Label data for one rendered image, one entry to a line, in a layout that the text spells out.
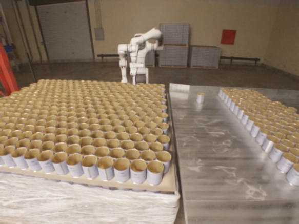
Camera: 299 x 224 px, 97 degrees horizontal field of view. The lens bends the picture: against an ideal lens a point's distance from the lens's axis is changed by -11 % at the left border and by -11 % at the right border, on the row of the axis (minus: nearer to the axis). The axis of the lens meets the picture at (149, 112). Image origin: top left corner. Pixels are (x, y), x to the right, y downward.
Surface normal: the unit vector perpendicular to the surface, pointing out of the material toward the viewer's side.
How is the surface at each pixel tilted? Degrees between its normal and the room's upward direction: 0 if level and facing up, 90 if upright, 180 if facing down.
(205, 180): 0
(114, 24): 90
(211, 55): 91
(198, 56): 88
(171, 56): 92
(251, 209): 0
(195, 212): 0
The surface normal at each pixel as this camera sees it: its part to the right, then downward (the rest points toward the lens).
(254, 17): -0.06, 0.48
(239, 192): 0.00, -0.88
